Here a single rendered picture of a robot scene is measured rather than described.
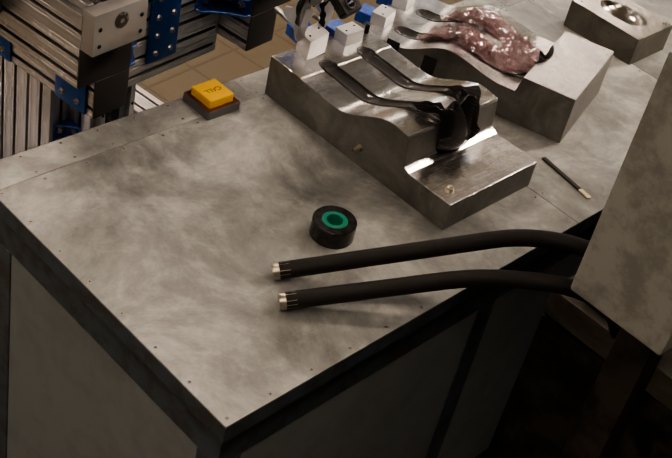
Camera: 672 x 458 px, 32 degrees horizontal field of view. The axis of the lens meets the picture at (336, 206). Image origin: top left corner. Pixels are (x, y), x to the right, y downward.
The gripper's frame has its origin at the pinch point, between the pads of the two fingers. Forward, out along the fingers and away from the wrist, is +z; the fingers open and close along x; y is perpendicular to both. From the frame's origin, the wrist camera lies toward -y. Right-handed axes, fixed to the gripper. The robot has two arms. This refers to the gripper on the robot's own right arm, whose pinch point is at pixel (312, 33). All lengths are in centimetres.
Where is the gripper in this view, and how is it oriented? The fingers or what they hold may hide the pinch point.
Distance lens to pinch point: 239.8
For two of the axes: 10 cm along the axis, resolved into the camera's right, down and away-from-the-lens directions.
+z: -1.8, 6.3, 7.6
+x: -7.3, 4.3, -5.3
